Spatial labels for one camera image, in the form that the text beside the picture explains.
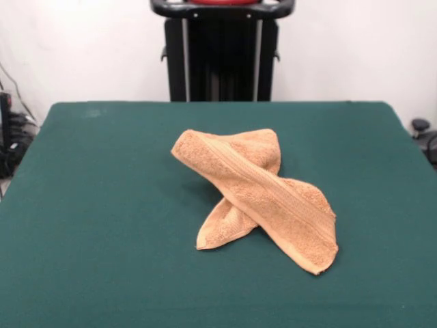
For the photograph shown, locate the orange terry towel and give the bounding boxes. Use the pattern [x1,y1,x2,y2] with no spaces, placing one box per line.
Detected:
[170,128,339,276]

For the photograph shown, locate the dark green table cloth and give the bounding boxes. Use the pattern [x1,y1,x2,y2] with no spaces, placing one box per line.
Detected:
[0,100,437,328]

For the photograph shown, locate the black office chair base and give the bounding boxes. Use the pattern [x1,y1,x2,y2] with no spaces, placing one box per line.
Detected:
[410,118,437,161]

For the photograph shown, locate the black electrical box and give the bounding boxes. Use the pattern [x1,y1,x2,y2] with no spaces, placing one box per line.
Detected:
[0,91,14,151]

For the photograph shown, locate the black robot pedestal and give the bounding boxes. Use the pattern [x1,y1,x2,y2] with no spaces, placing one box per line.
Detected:
[149,0,295,103]

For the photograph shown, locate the black cable bundle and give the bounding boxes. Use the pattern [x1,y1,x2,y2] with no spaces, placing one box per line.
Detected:
[0,61,40,179]

